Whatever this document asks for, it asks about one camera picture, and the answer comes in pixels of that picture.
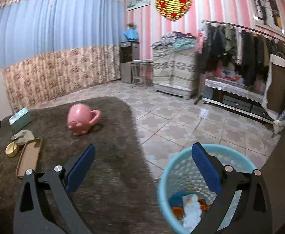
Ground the orange plastic bag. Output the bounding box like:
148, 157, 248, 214
171, 198, 210, 217

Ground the blue plastic bag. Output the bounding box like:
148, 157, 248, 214
168, 190, 188, 208

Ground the dark brown table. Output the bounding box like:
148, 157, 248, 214
261, 130, 285, 233

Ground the brown phone case tray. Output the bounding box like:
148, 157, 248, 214
16, 138, 43, 179

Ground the yellow round bowl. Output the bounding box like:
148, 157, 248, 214
5, 141, 19, 157

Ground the beige folded cloth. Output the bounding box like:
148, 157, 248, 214
11, 129, 35, 146

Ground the light blue plastic basket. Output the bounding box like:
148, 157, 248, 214
158, 144, 256, 233

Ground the teal cardboard box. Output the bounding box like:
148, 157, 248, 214
9, 107, 33, 132

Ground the pink pig mug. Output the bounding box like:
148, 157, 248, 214
67, 103, 101, 136

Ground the tv stand with lace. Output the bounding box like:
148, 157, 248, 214
201, 77, 273, 124

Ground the dark framed screen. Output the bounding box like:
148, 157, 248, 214
261, 54, 285, 120

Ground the cloth covered chest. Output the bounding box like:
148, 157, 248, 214
153, 47, 199, 100

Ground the clothes rack with garments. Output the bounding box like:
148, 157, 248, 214
194, 20, 285, 104

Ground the blue and floral curtain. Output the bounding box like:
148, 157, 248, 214
0, 0, 125, 111

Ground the small white stool table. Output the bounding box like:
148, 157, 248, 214
130, 59, 153, 88

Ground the pile of clothes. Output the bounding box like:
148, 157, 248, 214
151, 31, 196, 51

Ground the grey water dispenser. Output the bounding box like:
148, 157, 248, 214
120, 41, 140, 83

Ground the framed wedding photo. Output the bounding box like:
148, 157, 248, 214
251, 0, 285, 37

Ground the blue covered water bottle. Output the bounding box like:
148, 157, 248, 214
123, 28, 139, 41

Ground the small potted plant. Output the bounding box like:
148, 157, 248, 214
127, 23, 135, 30

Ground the red heart wall decoration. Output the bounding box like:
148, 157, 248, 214
155, 0, 192, 21

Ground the landscape wall calendar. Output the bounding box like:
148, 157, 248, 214
126, 0, 150, 11

